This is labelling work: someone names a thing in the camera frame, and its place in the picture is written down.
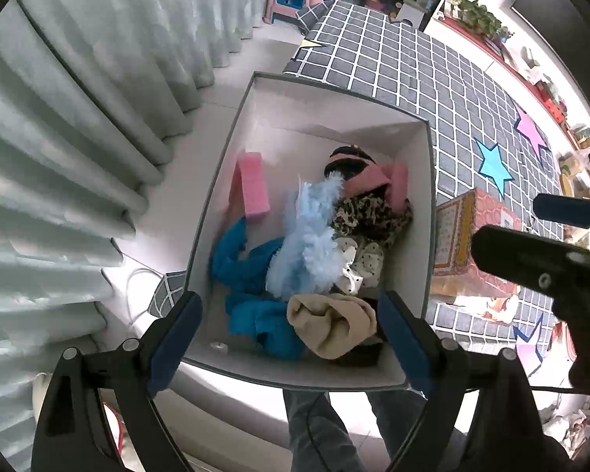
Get black cable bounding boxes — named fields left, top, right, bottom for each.
left=528, top=383, right=590, bottom=396

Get beige knitted hat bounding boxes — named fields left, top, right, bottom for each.
left=286, top=293, right=378, bottom=361

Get leopard print scrunchie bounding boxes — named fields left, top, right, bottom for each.
left=332, top=193, right=414, bottom=249

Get fox print tissue pack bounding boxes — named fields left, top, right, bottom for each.
left=482, top=292, right=522, bottom=325

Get pink sponge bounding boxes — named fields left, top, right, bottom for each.
left=386, top=162, right=411, bottom=210
left=230, top=151, right=271, bottom=219

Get white low cabinet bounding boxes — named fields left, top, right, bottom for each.
left=423, top=0, right=590, bottom=197

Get white storage box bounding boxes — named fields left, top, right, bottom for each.
left=181, top=72, right=432, bottom=390

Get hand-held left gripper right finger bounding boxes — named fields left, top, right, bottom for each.
left=376, top=290, right=551, bottom=472

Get grey checked star blanket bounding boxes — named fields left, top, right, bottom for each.
left=147, top=0, right=578, bottom=379

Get cream dotted scrunchie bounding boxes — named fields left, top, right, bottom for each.
left=332, top=236, right=387, bottom=296

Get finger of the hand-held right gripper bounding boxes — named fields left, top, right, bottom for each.
left=472, top=225, right=590, bottom=301
left=532, top=193, right=590, bottom=229

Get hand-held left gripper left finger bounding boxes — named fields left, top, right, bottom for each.
left=32, top=291, right=203, bottom=472

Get red patterned box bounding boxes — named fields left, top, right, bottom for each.
left=433, top=188, right=524, bottom=276

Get pale green curtain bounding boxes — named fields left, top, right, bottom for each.
left=0, top=0, right=276, bottom=404

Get person's right leg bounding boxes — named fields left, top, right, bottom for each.
left=369, top=388, right=426, bottom=453

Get white cable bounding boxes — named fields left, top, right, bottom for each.
left=125, top=268, right=170, bottom=328

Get potted green plant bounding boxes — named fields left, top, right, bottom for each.
left=447, top=0, right=514, bottom=42

